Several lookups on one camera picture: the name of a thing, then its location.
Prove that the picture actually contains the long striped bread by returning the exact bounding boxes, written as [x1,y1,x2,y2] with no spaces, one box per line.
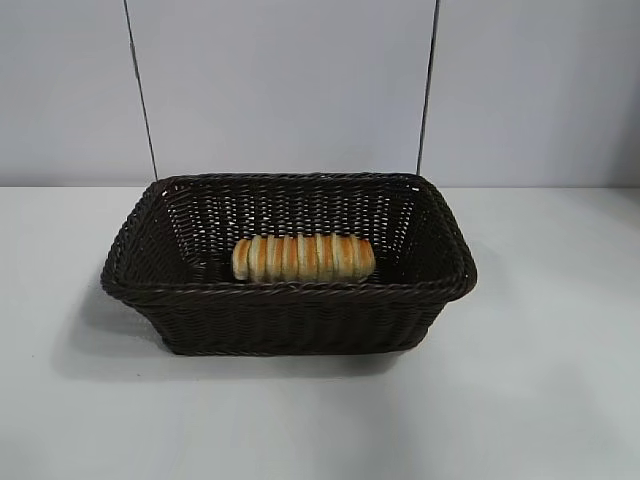
[231,234,377,285]

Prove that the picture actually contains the dark brown woven basket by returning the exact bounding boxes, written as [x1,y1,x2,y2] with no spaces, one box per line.
[99,171,479,358]

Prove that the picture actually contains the thin grey vertical rod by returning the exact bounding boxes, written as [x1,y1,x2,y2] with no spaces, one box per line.
[123,0,162,182]
[416,0,442,177]

